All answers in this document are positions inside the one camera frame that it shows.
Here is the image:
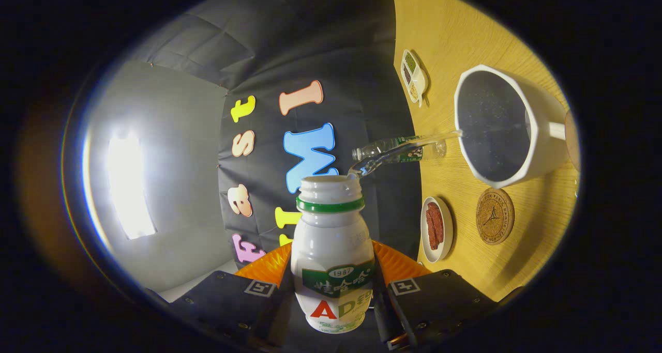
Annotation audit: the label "large ceiling light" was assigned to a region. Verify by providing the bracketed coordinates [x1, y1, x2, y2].
[106, 133, 157, 240]

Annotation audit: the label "black backdrop cloth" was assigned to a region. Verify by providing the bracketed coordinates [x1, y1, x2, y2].
[129, 0, 422, 271]

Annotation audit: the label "white juice bottle green ring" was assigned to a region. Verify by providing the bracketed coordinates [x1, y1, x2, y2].
[291, 175, 374, 334]

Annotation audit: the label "round cork coaster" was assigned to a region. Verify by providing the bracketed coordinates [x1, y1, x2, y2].
[476, 188, 515, 245]

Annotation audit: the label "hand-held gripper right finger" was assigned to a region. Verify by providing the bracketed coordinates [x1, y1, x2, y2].
[372, 239, 500, 351]

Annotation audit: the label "white divided dish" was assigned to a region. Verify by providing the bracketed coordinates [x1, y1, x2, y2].
[401, 49, 428, 108]

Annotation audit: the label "wooden table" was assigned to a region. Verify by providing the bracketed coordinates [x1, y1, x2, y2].
[389, 0, 580, 302]

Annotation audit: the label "white cup wooden handle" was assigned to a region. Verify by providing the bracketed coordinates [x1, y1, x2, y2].
[454, 65, 581, 189]

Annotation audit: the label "round white plate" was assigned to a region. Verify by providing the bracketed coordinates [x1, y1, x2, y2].
[420, 196, 454, 263]

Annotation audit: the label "clear plastic water bottle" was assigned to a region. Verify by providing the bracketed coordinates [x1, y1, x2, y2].
[352, 134, 447, 162]

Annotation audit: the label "red sausage pieces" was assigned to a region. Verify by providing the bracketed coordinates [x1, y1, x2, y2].
[426, 202, 444, 250]

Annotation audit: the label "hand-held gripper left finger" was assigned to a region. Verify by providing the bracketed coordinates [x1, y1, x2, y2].
[171, 242, 296, 346]

